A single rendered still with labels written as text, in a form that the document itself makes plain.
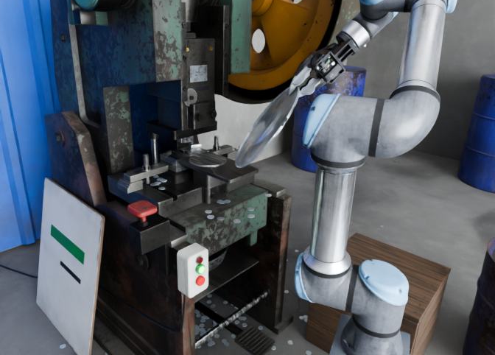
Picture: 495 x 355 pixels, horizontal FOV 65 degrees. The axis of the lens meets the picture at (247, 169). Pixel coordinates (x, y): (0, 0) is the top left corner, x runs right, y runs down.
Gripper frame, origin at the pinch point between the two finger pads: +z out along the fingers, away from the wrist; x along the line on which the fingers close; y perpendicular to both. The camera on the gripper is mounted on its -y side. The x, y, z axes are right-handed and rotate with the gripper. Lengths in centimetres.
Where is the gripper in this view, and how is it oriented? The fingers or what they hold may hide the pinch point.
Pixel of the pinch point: (292, 92)
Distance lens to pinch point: 113.4
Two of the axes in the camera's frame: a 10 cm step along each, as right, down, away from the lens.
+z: -7.2, 6.8, 1.3
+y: 1.8, 3.6, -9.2
